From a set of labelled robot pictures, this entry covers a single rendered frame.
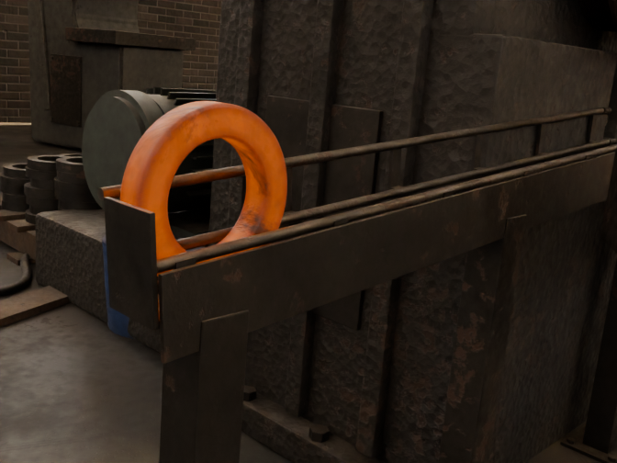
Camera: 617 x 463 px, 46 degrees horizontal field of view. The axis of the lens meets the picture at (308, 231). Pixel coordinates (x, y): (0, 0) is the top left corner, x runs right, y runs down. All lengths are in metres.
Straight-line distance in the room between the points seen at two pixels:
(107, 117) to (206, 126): 1.53
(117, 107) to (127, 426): 0.92
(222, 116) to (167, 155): 0.07
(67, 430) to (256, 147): 1.08
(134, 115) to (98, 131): 0.20
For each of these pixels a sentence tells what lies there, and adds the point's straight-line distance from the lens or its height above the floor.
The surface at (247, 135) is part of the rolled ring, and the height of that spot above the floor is 0.73.
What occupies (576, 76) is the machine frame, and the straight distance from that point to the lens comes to 1.46.
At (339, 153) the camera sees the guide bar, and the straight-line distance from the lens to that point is 0.90.
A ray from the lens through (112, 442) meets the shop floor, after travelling 1.64.
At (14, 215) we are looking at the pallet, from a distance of 2.99.
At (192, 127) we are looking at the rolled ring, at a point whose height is 0.74.
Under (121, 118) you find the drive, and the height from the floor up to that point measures 0.61.
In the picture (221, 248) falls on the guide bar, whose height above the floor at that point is 0.63.
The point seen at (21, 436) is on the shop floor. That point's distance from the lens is 1.68.
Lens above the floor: 0.81
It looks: 13 degrees down
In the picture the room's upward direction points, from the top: 5 degrees clockwise
